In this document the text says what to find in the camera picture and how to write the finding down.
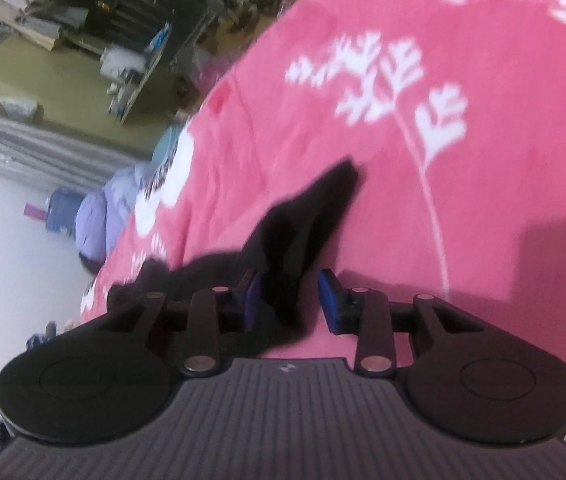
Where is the pink plastic bag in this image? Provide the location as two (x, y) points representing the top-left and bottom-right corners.
(197, 57), (234, 92)

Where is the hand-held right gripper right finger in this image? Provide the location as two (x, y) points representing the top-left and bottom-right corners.
(317, 269), (484, 377)

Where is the dark shelf unit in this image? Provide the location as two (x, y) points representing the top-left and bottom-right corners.
(100, 20), (174, 126)

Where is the stack of papers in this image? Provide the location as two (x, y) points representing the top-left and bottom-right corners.
(0, 0), (90, 52)

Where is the blue water jug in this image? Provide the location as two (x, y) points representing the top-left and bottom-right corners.
(44, 187), (87, 237)

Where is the pink floral blanket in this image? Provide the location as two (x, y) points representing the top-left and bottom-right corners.
(79, 0), (566, 386)

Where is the purple quilt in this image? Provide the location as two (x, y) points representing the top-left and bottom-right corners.
(75, 165), (164, 262)

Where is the black garment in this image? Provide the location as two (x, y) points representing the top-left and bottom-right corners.
(107, 159), (364, 347)

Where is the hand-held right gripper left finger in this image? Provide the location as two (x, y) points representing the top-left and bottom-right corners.
(107, 269), (264, 377)

